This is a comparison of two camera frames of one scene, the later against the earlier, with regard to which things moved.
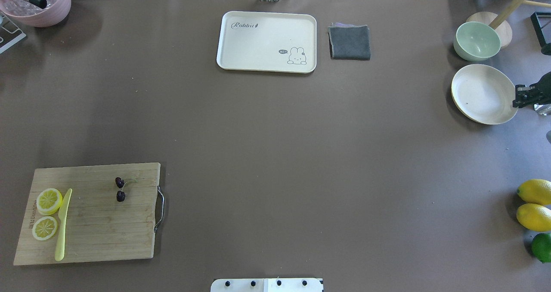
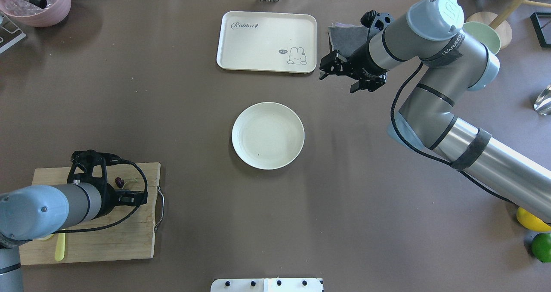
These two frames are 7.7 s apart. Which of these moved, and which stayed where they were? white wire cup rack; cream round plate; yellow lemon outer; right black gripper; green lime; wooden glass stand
Moved: cream round plate; right black gripper
Stayed: white wire cup rack; green lime; yellow lemon outer; wooden glass stand
